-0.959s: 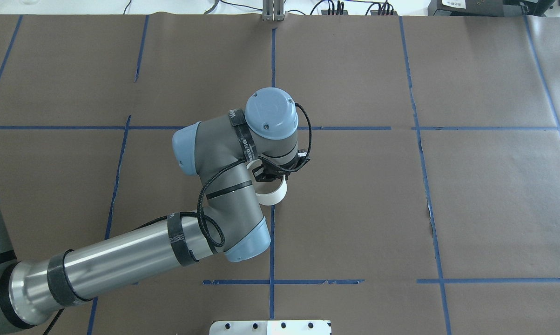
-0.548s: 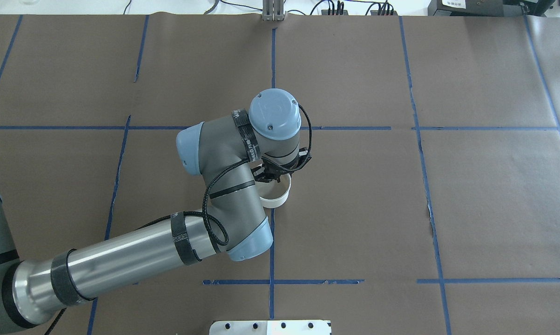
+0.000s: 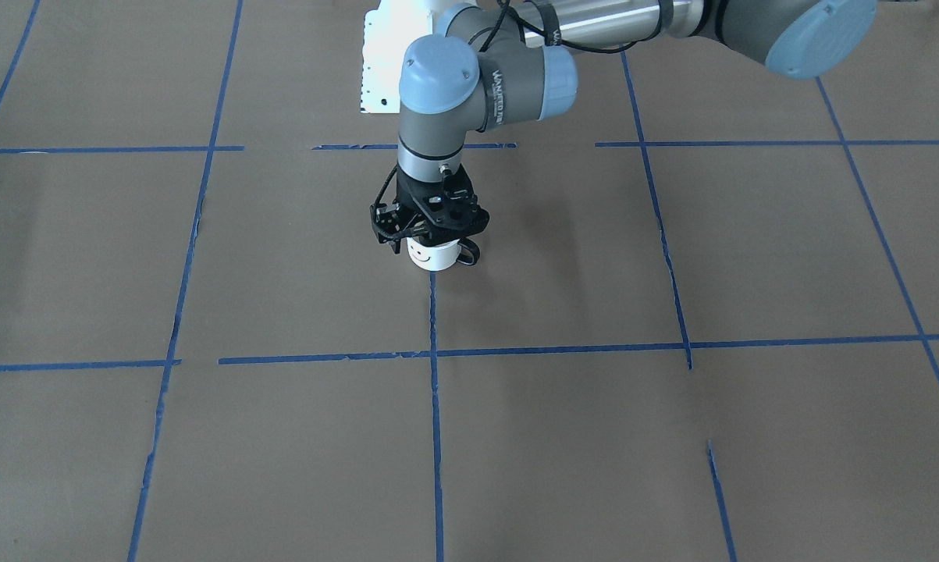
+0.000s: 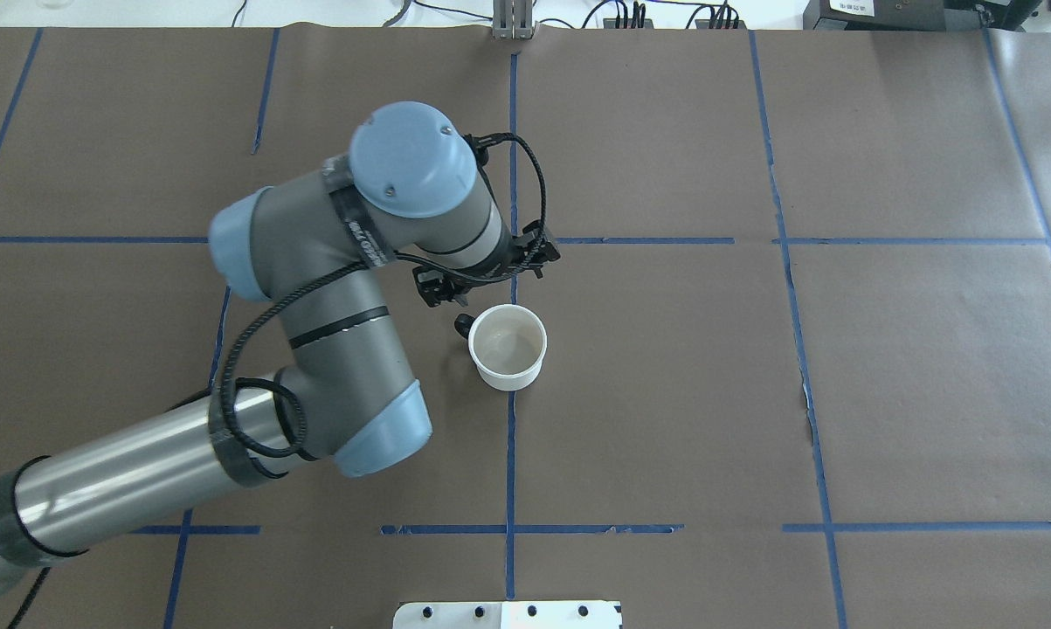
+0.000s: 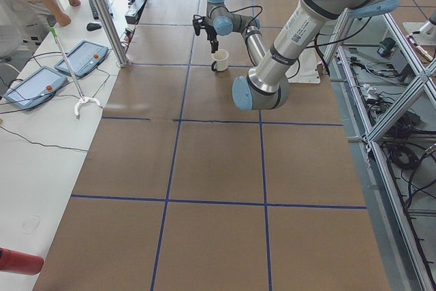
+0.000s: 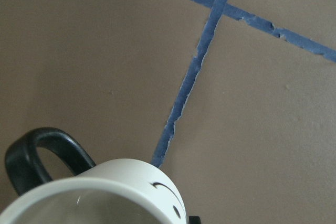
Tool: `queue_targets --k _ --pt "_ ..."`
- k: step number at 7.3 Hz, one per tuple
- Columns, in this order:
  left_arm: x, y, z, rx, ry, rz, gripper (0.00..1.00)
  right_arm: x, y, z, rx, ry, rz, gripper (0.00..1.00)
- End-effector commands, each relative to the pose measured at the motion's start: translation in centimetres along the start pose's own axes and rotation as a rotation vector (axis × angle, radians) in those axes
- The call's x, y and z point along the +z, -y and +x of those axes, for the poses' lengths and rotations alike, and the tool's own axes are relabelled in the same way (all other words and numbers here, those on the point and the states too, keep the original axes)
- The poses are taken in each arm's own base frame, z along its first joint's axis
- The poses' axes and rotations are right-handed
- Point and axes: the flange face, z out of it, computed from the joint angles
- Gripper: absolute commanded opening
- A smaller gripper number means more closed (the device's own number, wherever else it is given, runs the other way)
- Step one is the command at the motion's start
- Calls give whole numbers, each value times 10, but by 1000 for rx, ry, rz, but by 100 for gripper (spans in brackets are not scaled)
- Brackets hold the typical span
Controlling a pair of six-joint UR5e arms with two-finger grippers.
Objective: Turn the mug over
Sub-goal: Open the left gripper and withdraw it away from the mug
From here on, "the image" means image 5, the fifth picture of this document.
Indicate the aluminium frame post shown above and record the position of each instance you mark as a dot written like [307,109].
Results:
[113,37]

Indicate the white pedestal column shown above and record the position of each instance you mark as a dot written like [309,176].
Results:
[305,69]

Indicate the black box device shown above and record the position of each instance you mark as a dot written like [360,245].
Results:
[134,12]

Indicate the white mug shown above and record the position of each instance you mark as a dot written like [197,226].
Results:
[220,60]

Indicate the black computer mouse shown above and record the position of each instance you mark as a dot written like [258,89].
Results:
[92,26]

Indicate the black keyboard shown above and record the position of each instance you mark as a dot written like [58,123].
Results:
[97,11]

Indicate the black far camera mount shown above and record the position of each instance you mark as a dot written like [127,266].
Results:
[198,23]

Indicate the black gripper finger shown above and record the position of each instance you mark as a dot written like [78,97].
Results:
[214,46]

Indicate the red bottle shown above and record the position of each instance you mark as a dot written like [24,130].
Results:
[20,263]

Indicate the teach pendant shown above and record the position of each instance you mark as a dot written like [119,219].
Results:
[36,89]
[86,56]

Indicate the upper teach pendant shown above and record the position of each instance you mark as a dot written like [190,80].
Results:
[86,56]

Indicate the lower teach pendant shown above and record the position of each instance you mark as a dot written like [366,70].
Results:
[36,89]

